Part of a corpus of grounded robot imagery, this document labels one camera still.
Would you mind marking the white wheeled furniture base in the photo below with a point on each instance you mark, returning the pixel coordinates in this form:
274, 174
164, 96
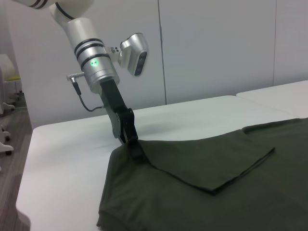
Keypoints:
6, 142

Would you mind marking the white chair yellow seat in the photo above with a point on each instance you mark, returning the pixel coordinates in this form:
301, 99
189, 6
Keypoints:
10, 81

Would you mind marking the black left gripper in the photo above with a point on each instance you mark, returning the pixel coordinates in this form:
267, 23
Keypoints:
118, 113

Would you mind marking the dark green t-shirt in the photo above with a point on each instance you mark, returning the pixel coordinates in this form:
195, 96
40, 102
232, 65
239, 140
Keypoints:
192, 183

